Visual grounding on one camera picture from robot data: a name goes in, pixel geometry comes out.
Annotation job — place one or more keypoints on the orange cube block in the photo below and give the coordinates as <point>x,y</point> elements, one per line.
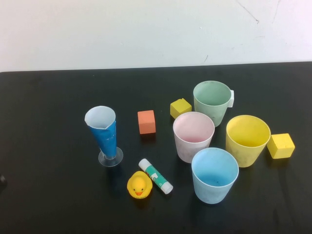
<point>147,123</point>

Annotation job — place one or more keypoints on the yellow cube with chipped edge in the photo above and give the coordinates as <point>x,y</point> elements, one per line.
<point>180,106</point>

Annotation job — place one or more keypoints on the yellow rubber duck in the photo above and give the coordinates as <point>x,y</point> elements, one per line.
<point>139,185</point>

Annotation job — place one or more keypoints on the clear glass with blue paper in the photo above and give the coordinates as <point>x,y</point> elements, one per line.
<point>104,139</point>

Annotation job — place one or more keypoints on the yellow cube block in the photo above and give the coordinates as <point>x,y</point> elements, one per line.
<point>281,146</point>

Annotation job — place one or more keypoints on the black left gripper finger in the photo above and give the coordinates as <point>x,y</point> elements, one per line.
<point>2,180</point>

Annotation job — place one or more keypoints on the pink plastic cup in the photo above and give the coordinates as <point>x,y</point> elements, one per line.
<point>187,151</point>

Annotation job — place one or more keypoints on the light green plastic cup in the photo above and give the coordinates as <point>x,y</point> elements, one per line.
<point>209,115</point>

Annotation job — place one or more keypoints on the yellow plastic cup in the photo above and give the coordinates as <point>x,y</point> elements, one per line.
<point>246,156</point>

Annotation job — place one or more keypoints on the white cube block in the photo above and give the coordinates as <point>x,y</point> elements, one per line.
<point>232,98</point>

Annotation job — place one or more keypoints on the white and green glue stick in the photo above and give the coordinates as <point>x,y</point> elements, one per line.
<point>157,176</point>

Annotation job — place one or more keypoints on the light blue plastic cup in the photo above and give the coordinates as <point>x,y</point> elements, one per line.
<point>210,193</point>

